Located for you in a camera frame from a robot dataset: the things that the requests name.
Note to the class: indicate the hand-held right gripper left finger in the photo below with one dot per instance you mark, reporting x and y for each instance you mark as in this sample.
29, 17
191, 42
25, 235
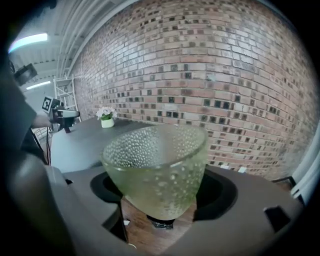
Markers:
82, 212

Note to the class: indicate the white wall socket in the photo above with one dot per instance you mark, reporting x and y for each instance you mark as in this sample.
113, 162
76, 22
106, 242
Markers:
224, 166

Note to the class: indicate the white potted flower plant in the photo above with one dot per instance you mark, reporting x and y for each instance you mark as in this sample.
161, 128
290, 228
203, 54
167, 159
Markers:
107, 120

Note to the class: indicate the white metal shelf rack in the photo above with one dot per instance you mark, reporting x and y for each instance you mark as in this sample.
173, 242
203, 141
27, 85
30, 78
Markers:
55, 87

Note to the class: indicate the person's dark shirt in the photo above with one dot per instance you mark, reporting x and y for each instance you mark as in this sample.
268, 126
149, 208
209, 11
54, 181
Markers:
17, 112

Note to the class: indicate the white wall charger plug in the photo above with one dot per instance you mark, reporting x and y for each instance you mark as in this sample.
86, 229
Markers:
242, 170

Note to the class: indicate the dark grey table white legs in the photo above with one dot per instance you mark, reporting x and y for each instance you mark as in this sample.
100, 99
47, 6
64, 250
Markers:
75, 150

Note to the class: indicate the person's left forearm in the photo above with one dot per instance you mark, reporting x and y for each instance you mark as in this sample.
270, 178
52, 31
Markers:
41, 121

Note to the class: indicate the ceiling tube light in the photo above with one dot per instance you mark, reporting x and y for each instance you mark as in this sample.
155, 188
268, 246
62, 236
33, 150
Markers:
38, 85
30, 41

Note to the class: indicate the green translucent cup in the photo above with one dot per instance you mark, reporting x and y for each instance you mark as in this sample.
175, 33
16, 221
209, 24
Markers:
157, 170

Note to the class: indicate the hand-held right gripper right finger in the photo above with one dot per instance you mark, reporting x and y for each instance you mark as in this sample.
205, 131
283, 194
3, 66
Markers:
250, 225

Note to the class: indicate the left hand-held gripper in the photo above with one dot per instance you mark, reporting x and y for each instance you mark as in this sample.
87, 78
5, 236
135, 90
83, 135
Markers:
53, 115

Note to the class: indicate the white door frame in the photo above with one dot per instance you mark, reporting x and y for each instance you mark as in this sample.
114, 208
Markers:
310, 175

